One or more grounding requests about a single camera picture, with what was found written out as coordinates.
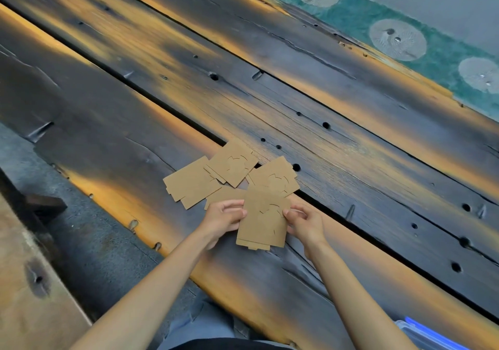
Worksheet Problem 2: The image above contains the person's right hand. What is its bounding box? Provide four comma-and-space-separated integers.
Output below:
283, 203, 329, 260

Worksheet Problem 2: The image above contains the person's left hand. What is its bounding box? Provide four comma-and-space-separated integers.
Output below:
194, 199, 248, 251

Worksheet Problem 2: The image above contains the brown die-cut cardboard piece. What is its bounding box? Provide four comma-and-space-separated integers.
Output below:
235, 188, 291, 251
162, 156, 224, 210
204, 185, 248, 211
204, 138, 259, 189
246, 156, 301, 199

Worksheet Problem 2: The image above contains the person's right forearm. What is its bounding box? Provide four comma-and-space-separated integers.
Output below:
305, 239, 418, 350

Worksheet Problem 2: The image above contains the person's left forearm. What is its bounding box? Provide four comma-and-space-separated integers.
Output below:
69, 230, 213, 350

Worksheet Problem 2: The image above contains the person's grey jeans leg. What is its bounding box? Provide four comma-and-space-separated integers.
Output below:
157, 291, 273, 350

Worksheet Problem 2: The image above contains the person's black shirt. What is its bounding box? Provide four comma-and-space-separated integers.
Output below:
182, 337, 294, 350

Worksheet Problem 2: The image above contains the clear plastic box blue lid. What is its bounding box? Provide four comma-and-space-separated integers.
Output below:
394, 316, 473, 350

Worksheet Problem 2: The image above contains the dark wooden block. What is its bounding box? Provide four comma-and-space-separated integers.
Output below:
24, 193, 68, 217

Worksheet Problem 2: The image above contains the green mat strip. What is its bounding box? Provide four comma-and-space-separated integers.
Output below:
237, 0, 499, 122

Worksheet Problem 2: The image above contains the light wooden bench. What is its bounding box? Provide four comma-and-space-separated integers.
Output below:
0, 193, 93, 350

